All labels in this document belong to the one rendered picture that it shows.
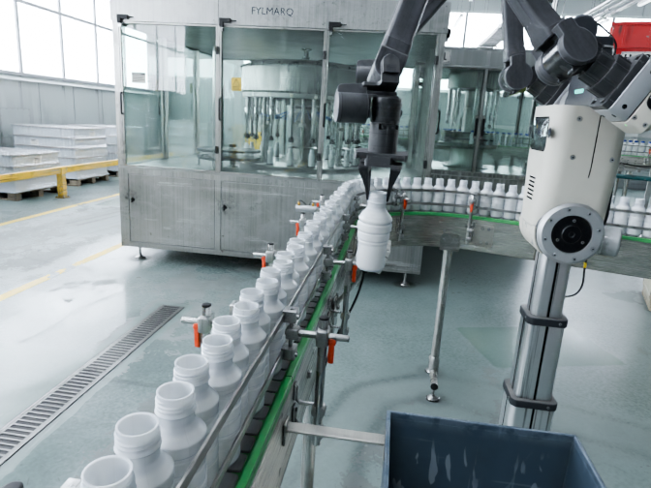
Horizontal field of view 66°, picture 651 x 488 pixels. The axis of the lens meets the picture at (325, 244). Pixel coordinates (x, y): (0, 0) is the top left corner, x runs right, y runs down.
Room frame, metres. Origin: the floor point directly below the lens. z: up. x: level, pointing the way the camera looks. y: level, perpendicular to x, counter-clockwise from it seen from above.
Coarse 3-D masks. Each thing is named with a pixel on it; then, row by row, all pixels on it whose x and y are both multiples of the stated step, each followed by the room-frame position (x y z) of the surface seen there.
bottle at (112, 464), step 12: (108, 456) 0.34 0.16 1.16; (120, 456) 0.34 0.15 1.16; (84, 468) 0.32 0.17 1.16; (96, 468) 0.33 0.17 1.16; (108, 468) 0.34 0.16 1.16; (120, 468) 0.34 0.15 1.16; (132, 468) 0.33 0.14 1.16; (84, 480) 0.31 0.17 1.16; (96, 480) 0.33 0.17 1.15; (108, 480) 0.34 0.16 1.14; (120, 480) 0.31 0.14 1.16; (132, 480) 0.32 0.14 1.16
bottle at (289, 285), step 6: (276, 264) 0.89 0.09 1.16; (282, 264) 0.89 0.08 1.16; (288, 264) 0.89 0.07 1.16; (282, 270) 0.89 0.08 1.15; (288, 270) 0.89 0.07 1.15; (282, 276) 0.89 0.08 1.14; (288, 276) 0.89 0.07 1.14; (282, 282) 0.89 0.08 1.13; (288, 282) 0.89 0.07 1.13; (294, 282) 0.91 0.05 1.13; (282, 288) 0.88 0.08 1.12; (288, 288) 0.88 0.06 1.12; (294, 288) 0.89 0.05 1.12; (288, 294) 0.88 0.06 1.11; (288, 300) 0.88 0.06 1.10; (294, 306) 0.89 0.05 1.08; (288, 324) 0.88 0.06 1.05
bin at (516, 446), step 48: (288, 432) 0.72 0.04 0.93; (336, 432) 0.72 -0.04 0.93; (432, 432) 0.75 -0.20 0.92; (480, 432) 0.74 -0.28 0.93; (528, 432) 0.73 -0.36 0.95; (384, 480) 0.59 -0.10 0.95; (432, 480) 0.75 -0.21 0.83; (480, 480) 0.74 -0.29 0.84; (528, 480) 0.73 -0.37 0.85; (576, 480) 0.68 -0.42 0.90
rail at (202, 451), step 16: (320, 256) 1.16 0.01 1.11; (288, 304) 0.82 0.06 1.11; (272, 336) 0.70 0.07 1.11; (256, 368) 0.61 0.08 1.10; (272, 368) 0.71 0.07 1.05; (240, 384) 0.54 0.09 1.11; (256, 400) 0.62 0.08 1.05; (224, 416) 0.48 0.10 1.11; (240, 432) 0.55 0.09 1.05; (208, 448) 0.43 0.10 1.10; (192, 464) 0.40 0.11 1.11; (224, 464) 0.49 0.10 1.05
